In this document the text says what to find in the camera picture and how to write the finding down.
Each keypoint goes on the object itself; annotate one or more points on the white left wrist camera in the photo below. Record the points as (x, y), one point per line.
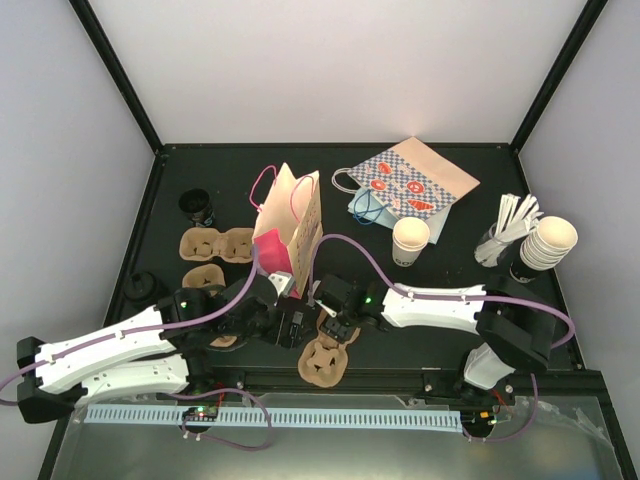
(283, 282)

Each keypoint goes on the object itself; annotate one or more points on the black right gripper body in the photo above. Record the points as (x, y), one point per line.
(335, 330)

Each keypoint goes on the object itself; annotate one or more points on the tall white paper cup stack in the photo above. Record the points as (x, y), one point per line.
(549, 243)

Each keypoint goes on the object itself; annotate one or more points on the cream pink Cakes paper bag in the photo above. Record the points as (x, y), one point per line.
(288, 226)

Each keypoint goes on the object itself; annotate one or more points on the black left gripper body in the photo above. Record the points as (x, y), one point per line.
(271, 332)

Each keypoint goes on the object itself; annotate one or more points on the white slotted cable rail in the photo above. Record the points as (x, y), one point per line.
(306, 418)

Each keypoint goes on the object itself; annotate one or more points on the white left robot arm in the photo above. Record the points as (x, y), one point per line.
(158, 350)

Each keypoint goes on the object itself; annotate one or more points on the light blue paper bag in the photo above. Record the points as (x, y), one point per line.
(366, 210)

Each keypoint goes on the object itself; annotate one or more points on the blue checkered bakery paper bag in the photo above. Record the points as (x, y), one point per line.
(409, 178)

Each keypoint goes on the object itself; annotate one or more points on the black open coffee cup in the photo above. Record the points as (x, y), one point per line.
(196, 205)

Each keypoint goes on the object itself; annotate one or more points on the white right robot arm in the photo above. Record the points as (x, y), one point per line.
(516, 336)

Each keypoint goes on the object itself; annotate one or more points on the black coffee cup with lid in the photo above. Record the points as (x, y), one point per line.
(140, 286)

